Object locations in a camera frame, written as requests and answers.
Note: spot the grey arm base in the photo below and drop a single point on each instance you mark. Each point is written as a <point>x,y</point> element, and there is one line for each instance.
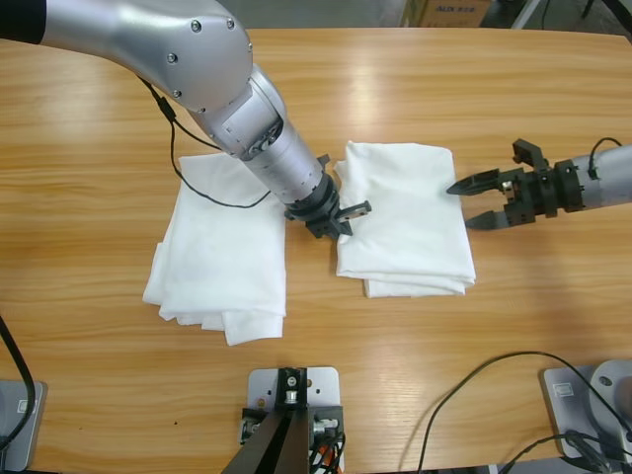
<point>20,434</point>
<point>558,412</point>

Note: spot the white metal frame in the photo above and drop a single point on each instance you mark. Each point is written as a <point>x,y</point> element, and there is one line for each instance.
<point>528,12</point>

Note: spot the black metal frame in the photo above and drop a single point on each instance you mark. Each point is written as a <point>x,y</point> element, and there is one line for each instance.
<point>622,12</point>

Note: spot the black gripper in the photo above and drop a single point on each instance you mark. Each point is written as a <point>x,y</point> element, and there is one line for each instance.
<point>548,192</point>
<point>316,207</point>

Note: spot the white Unitree print t-shirt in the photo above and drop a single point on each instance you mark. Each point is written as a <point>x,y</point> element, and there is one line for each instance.
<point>410,217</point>

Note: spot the black bracket with connectors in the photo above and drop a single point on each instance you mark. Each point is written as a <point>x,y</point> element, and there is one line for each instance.
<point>326,419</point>

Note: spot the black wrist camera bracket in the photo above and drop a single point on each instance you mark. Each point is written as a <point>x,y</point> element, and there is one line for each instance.
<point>530,153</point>
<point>323,162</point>

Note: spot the white mount block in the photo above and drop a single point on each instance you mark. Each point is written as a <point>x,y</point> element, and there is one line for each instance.
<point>261,385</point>

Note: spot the cardboard box with AUX print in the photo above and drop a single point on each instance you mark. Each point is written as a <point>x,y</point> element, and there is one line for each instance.
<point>454,15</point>

